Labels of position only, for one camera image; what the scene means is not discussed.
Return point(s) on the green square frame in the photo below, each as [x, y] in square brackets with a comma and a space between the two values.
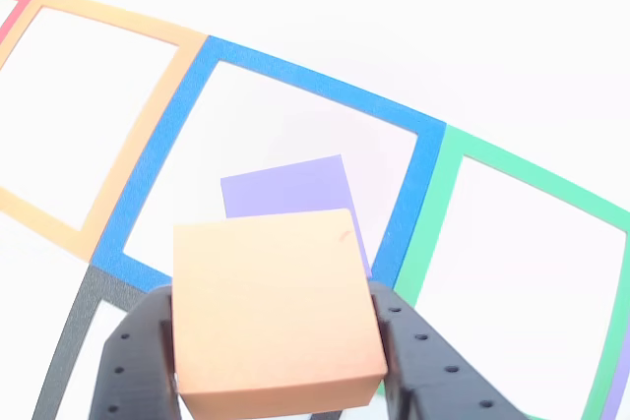
[443, 184]

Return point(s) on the blue square frame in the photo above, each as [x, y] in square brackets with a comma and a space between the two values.
[162, 144]

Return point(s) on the orange square frame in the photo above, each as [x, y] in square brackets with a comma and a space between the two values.
[123, 19]

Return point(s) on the large purple cube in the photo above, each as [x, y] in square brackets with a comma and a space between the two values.
[285, 189]

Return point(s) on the purple square frame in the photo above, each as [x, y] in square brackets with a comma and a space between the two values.
[617, 380]

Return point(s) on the black square frame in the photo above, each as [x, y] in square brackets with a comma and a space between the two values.
[74, 321]

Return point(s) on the orange cube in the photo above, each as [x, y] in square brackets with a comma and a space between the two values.
[270, 302]

